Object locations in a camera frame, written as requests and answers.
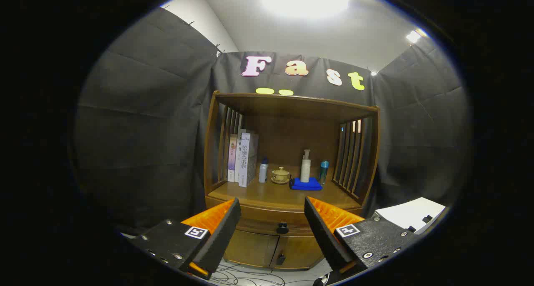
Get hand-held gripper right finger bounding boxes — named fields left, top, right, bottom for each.
left=304, top=196, right=418, bottom=278

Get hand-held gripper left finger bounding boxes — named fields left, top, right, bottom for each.
left=125, top=198, right=242, bottom=280

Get wooden drawer with black knob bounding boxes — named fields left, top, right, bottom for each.
left=205, top=196, right=364, bottom=236

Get wooden cabinet door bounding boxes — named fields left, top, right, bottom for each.
left=223, top=230, right=279, bottom=268
left=271, top=235, right=326, bottom=271

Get wooden countertop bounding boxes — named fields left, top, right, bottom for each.
left=207, top=165, right=363, bottom=213

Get brown wooden cabinet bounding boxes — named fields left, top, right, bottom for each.
left=203, top=90, right=381, bottom=271

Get blue folded cloth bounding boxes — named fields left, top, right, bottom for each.
left=290, top=177, right=323, bottom=191

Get white pump bottle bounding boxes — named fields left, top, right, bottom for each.
left=300, top=149, right=312, bottom=183

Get beige lidded ceramic teacup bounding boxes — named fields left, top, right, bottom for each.
left=271, top=167, right=291, bottom=185

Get purple book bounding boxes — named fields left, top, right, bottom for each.
left=227, top=134, right=237, bottom=182

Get white patterned book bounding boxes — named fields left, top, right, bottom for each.
left=239, top=132, right=259, bottom=188

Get white plastic storage unit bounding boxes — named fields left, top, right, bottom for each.
left=374, top=197, right=447, bottom=235

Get large ceiling light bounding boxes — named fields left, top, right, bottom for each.
left=259, top=0, right=351, bottom=20

